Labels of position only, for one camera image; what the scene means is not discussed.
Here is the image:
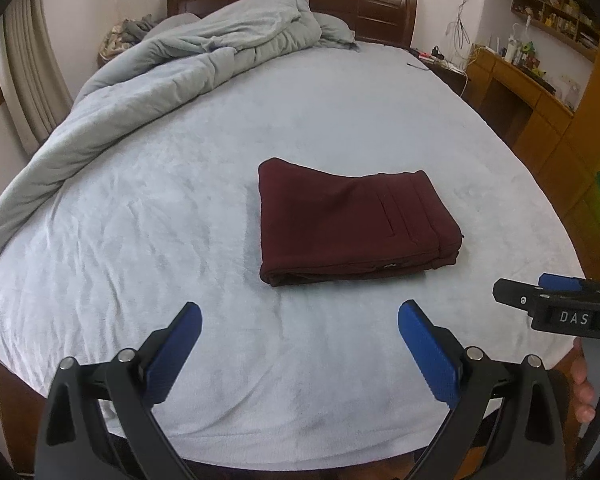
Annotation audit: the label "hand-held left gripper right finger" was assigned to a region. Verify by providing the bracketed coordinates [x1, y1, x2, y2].
[399, 300, 566, 480]

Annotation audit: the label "light blue bed sheet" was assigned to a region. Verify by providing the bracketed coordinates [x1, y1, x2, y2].
[0, 42, 588, 473]

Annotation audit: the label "wooden wardrobe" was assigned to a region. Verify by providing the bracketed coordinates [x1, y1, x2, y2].
[512, 30, 600, 281]

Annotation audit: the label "grey duvet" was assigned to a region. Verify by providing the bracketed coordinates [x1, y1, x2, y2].
[0, 0, 358, 296]

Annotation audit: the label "dark wooden headboard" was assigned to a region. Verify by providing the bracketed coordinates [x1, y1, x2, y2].
[167, 0, 418, 51]

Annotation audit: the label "wooden wall shelf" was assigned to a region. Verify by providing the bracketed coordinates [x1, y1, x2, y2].
[510, 0, 600, 63]

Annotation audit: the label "beige curtain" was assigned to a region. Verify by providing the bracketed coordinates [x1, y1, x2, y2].
[2, 0, 73, 156]

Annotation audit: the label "white wall cables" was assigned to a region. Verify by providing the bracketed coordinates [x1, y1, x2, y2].
[445, 0, 492, 63]

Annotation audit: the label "dark nightstand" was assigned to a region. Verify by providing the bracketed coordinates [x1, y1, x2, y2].
[409, 47, 470, 98]

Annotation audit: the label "patterned cloth bundle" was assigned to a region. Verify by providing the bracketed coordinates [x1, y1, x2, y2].
[99, 17, 157, 63]

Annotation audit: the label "wooden bed frame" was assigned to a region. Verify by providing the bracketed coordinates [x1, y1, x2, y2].
[0, 360, 576, 480]

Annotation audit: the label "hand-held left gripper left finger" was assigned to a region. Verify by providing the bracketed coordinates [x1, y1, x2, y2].
[34, 302, 202, 480]

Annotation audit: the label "wooden desk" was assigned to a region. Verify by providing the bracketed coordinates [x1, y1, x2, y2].
[465, 45, 576, 147]

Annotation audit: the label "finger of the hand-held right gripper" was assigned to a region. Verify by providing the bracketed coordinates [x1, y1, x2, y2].
[539, 273, 586, 292]
[493, 279, 548, 311]

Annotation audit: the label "person's right hand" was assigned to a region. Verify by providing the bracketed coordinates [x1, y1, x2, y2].
[570, 340, 597, 423]

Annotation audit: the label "white bottle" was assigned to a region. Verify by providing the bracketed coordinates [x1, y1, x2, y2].
[507, 22, 525, 65]

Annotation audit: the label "maroon pants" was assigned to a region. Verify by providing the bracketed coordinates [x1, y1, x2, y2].
[257, 157, 465, 287]

